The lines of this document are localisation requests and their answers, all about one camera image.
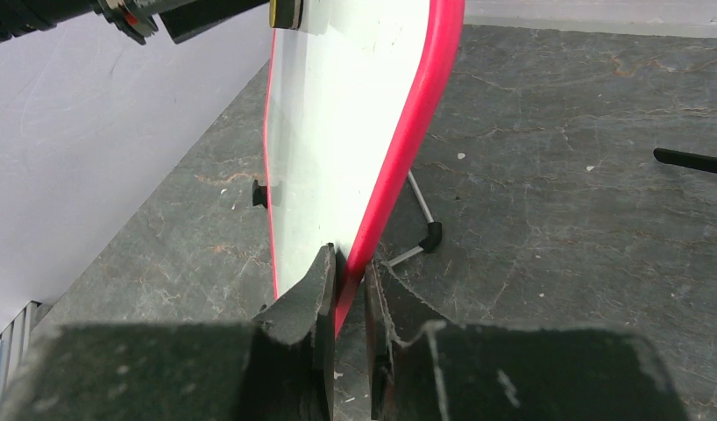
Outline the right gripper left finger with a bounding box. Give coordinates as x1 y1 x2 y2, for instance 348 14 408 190
0 244 337 420

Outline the pink framed whiteboard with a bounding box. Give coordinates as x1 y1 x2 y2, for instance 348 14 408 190
263 1 465 329

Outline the black whiteboard easel stand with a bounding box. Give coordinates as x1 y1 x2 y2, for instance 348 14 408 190
252 170 443 267

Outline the yellow bone-shaped eraser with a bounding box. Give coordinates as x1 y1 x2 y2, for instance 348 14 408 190
269 0 303 30

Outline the black microphone tripod stand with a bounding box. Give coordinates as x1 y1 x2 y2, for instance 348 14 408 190
653 148 717 174

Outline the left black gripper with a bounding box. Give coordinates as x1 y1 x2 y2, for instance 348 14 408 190
0 0 269 45

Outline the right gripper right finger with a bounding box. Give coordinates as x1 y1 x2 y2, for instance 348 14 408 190
365 260 688 420

